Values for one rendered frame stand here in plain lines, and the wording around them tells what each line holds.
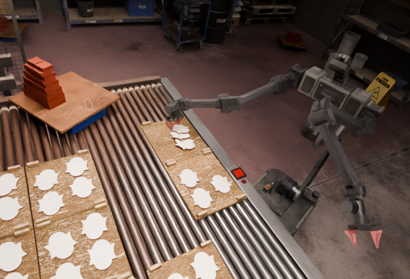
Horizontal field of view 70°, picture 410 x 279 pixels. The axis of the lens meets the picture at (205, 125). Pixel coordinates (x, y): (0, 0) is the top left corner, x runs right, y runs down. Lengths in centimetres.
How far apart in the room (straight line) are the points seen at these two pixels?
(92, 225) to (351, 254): 230
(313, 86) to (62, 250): 164
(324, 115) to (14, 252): 152
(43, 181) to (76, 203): 24
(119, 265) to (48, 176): 66
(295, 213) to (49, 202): 195
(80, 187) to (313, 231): 215
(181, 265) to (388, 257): 226
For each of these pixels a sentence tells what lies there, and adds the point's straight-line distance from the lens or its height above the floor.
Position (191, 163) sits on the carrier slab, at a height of 94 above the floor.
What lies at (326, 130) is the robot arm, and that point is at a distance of 147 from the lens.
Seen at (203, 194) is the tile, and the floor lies 95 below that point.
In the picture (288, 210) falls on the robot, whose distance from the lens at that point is 279.
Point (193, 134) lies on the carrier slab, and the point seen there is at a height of 94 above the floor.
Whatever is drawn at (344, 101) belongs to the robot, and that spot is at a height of 146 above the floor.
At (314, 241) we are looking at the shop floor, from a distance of 303.
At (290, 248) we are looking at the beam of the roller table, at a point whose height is 91.
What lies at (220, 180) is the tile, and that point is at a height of 95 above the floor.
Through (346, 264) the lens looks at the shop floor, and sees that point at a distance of 307.
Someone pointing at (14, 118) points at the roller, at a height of 92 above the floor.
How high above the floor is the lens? 233
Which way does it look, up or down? 39 degrees down
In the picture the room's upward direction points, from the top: 12 degrees clockwise
